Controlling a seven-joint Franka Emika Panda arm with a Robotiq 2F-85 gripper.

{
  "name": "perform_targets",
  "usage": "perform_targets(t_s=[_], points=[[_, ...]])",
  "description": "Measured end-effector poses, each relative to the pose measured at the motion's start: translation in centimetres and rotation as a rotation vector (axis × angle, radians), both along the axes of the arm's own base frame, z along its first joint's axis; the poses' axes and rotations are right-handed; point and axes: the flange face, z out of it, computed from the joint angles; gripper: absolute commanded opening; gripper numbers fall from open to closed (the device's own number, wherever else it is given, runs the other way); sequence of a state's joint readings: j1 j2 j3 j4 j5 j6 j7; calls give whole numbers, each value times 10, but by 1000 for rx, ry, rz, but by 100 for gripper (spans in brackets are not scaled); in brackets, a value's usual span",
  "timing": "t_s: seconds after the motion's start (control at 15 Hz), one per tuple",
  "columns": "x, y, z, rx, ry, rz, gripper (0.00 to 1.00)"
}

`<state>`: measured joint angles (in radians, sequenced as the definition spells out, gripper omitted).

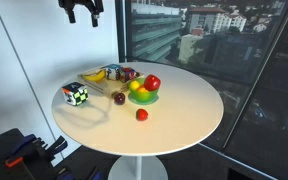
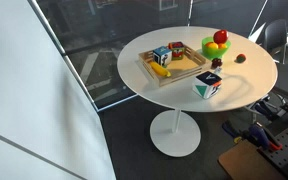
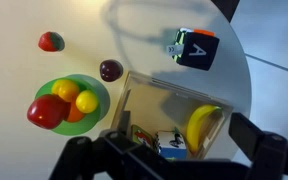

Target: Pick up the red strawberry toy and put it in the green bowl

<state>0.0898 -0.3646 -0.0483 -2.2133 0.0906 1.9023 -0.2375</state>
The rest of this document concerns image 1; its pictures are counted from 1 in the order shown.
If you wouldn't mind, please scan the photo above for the blue handled clamp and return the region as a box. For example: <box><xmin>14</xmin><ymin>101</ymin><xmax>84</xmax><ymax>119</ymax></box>
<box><xmin>46</xmin><ymin>136</ymin><xmax>68</xmax><ymax>156</ymax></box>

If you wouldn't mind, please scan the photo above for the red apple toy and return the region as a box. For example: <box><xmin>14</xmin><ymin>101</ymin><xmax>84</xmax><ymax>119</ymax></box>
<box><xmin>144</xmin><ymin>75</ymin><xmax>161</xmax><ymax>91</ymax></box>

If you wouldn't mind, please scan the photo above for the yellow lemon toy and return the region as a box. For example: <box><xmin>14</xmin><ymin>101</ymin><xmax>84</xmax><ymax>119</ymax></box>
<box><xmin>129</xmin><ymin>80</ymin><xmax>140</xmax><ymax>90</ymax></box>

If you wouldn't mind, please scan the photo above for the white round table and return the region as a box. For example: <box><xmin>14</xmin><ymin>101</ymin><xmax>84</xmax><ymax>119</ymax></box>
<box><xmin>52</xmin><ymin>62</ymin><xmax>224</xmax><ymax>180</ymax></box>

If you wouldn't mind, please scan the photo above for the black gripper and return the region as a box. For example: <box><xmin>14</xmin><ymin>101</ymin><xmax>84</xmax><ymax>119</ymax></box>
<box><xmin>58</xmin><ymin>0</ymin><xmax>103</xmax><ymax>27</ymax></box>

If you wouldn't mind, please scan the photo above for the yellow banana toy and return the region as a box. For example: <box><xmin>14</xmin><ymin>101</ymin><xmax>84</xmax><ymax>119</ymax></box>
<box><xmin>82</xmin><ymin>69</ymin><xmax>106</xmax><ymax>82</ymax></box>

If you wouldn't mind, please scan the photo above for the green plastic bowl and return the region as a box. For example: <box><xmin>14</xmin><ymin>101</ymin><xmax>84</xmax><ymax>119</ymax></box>
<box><xmin>128</xmin><ymin>78</ymin><xmax>158</xmax><ymax>105</ymax></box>

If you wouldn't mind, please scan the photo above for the white patterned soft cube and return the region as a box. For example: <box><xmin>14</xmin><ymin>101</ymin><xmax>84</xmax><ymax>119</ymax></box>
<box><xmin>105</xmin><ymin>64</ymin><xmax>122</xmax><ymax>80</ymax></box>

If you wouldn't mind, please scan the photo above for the checkered colourful cube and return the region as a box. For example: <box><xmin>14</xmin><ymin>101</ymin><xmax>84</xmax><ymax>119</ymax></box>
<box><xmin>62</xmin><ymin>82</ymin><xmax>88</xmax><ymax>106</ymax></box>

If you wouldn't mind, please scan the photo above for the black tool case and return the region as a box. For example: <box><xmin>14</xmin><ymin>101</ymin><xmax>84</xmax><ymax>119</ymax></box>
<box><xmin>0</xmin><ymin>128</ymin><xmax>57</xmax><ymax>180</ymax></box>

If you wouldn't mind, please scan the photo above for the red strawberry toy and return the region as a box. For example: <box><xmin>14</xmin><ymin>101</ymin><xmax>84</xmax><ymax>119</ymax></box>
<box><xmin>136</xmin><ymin>109</ymin><xmax>148</xmax><ymax>121</ymax></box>

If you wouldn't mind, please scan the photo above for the red patterned soft cube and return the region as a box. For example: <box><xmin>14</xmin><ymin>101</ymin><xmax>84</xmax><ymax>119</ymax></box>
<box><xmin>119</xmin><ymin>67</ymin><xmax>137</xmax><ymax>82</ymax></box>

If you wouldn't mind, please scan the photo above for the wooden tray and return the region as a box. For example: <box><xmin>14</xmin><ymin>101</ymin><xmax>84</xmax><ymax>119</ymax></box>
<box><xmin>77</xmin><ymin>66</ymin><xmax>144</xmax><ymax>98</ymax></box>

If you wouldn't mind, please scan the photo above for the orange fruit toy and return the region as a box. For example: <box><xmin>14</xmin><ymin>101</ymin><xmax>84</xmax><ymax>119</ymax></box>
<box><xmin>137</xmin><ymin>87</ymin><xmax>149</xmax><ymax>93</ymax></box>

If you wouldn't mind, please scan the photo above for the dark red plum toy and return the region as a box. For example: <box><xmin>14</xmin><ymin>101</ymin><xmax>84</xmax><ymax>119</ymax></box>
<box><xmin>114</xmin><ymin>93</ymin><xmax>126</xmax><ymax>105</ymax></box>

